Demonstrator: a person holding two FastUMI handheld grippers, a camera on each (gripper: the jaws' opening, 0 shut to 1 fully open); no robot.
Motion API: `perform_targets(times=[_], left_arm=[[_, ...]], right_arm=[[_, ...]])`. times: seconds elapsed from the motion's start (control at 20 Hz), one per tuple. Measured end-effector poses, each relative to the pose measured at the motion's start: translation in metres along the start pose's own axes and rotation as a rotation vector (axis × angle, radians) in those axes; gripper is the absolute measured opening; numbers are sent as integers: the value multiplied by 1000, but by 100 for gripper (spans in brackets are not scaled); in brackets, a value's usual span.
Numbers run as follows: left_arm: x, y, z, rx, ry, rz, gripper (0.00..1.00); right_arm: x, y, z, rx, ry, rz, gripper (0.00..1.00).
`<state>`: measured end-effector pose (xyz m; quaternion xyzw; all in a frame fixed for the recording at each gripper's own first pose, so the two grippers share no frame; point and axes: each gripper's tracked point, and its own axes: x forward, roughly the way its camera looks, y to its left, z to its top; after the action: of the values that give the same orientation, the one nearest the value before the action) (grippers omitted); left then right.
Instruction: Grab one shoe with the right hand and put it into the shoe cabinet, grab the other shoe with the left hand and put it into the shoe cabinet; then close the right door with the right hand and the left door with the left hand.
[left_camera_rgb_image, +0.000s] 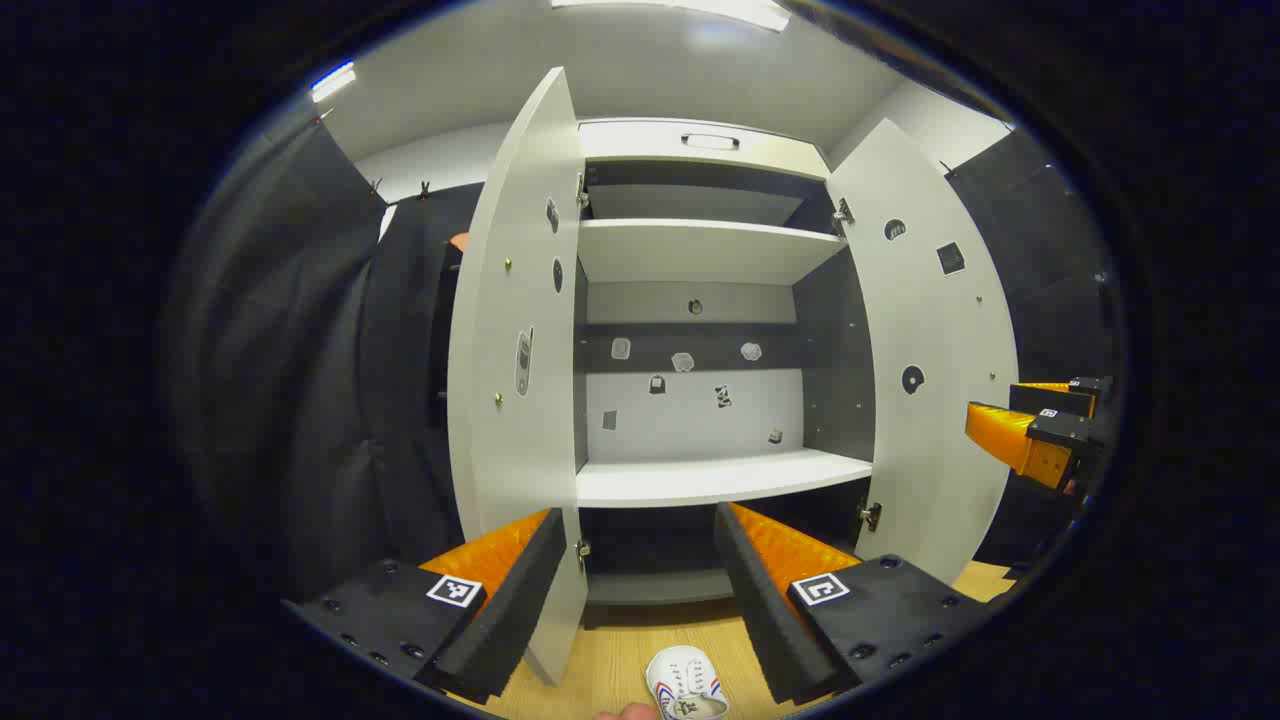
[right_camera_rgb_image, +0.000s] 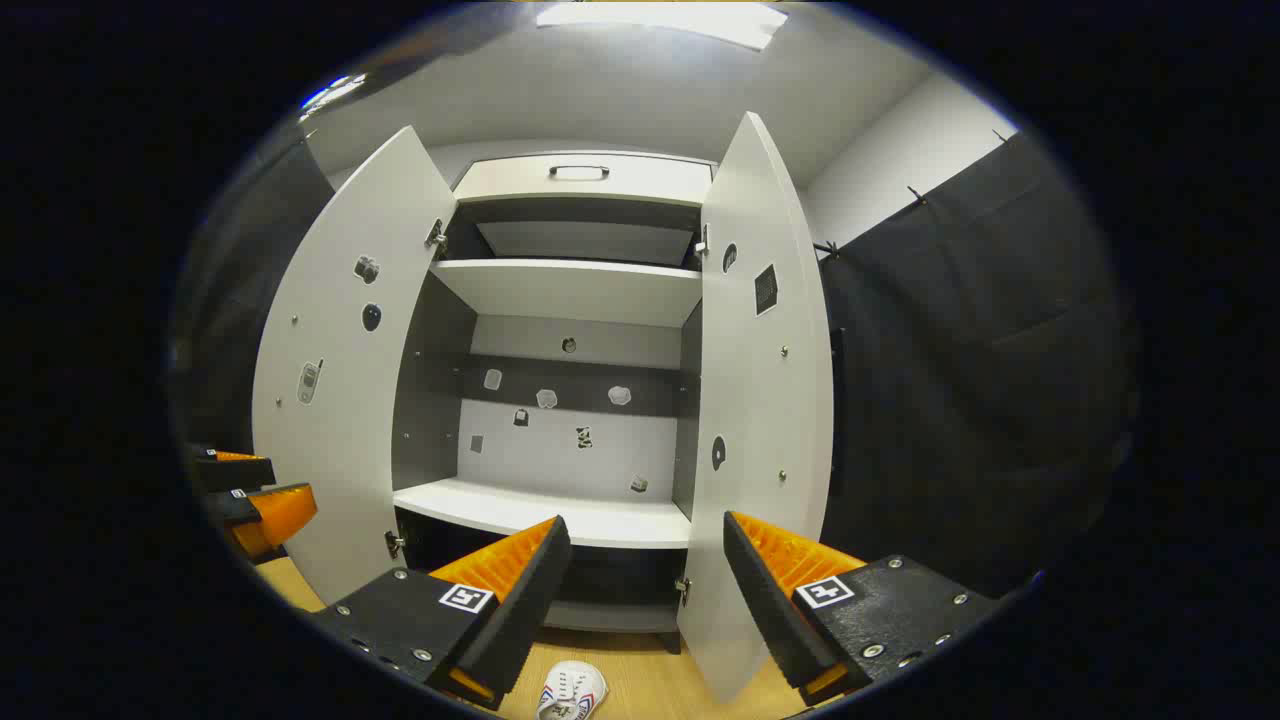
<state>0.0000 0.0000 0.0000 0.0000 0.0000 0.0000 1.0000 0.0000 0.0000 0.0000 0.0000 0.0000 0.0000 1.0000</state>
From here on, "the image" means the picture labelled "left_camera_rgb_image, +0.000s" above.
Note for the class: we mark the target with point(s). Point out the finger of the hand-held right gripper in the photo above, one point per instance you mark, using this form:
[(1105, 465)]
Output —
[(1050, 398), (1062, 430)]

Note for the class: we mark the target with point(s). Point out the white shoe cabinet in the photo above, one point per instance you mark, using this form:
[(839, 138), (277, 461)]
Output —
[(700, 250)]

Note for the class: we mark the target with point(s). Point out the large ceiling light panel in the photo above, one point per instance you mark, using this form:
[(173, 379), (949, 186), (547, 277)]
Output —
[(740, 12)]

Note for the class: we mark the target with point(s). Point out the small ceiling light strip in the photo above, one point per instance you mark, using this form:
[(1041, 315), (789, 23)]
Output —
[(333, 82)]

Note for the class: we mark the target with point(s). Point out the white striped shoe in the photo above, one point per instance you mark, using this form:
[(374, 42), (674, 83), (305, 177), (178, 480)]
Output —
[(680, 675)]

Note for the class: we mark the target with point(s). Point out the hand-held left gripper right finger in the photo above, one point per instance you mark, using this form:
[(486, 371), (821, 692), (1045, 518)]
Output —
[(755, 610)]

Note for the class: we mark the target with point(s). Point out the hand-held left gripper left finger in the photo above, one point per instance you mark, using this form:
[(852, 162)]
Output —
[(515, 610)]

